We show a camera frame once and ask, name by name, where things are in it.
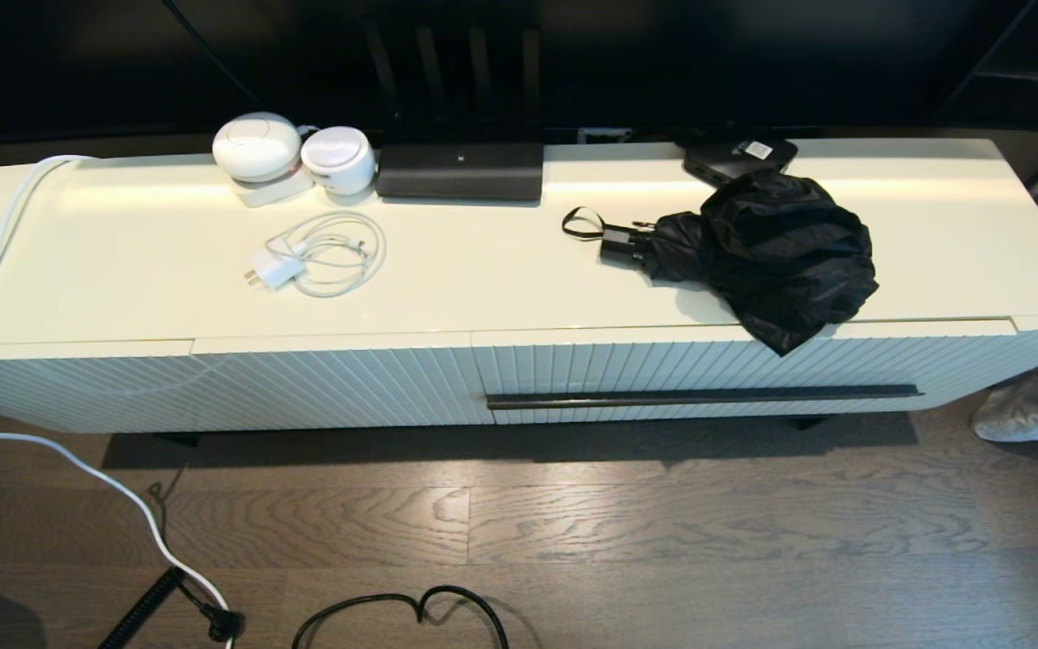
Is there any white ribbed drawer with handle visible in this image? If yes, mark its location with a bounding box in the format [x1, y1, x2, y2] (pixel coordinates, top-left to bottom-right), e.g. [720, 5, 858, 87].
[471, 317, 1020, 426]

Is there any black drawer handle bar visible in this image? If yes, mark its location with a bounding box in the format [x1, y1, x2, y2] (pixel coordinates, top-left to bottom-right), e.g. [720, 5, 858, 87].
[486, 385, 925, 411]

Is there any black folding umbrella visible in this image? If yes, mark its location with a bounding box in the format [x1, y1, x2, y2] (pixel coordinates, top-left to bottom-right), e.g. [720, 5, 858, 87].
[561, 169, 880, 358]

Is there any white ribbed TV cabinet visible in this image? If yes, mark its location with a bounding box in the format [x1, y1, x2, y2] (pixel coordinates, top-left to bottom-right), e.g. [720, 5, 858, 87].
[0, 135, 1038, 435]

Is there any black router with antennas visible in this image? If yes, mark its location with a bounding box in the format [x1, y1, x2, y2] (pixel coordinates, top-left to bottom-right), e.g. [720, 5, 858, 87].
[361, 18, 545, 203]

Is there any small white round device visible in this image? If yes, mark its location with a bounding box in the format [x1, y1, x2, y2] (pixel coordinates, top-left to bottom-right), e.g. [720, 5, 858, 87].
[300, 126, 378, 197]

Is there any white plug adapter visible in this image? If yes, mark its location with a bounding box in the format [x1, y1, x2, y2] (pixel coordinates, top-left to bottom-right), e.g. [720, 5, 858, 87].
[244, 250, 305, 291]

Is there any black set-top box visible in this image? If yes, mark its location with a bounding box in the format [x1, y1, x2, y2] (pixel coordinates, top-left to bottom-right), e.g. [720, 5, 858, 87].
[681, 135, 799, 188]

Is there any large white dome device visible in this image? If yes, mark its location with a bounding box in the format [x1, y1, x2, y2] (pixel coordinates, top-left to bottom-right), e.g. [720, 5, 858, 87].
[212, 112, 315, 209]

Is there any black power plug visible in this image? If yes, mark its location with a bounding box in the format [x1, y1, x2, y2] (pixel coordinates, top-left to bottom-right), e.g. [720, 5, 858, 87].
[178, 577, 245, 643]

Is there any grey fabric heap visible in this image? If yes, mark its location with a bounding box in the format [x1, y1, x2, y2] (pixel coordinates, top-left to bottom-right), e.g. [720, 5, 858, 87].
[971, 347, 1038, 452]

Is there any thin white charging cable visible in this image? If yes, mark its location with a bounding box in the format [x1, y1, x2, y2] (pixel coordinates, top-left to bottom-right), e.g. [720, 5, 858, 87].
[265, 211, 387, 298]

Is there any black power cable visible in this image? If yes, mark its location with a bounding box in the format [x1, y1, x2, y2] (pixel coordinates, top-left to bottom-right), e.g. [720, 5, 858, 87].
[292, 585, 511, 649]

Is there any thick white power cable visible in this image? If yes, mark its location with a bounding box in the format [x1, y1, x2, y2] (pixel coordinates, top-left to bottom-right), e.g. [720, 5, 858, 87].
[0, 153, 241, 649]

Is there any black coiled cable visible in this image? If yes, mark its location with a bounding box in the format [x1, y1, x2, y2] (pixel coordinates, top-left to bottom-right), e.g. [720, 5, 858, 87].
[97, 566, 187, 649]

